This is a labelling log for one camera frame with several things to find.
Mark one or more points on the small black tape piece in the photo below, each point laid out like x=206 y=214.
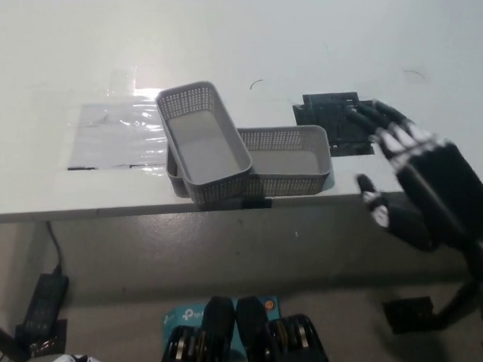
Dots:
x=260 y=203

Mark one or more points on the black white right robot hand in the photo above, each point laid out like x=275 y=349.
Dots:
x=436 y=184

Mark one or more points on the small grey perforated plastic basket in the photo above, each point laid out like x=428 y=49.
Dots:
x=203 y=140

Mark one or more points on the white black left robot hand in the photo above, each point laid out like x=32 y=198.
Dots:
x=84 y=361

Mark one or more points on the long grey perforated plastic basket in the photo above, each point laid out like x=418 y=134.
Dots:
x=289 y=163

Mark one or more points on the thin black tape strip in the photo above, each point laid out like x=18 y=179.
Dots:
x=81 y=168

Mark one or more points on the clear plastic sheet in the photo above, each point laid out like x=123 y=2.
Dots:
x=116 y=137

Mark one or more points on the teal tp-link box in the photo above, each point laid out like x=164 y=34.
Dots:
x=187 y=316

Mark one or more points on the black power adapter brick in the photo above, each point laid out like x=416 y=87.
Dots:
x=45 y=301

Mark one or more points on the large black tape patch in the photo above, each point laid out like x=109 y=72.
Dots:
x=327 y=112

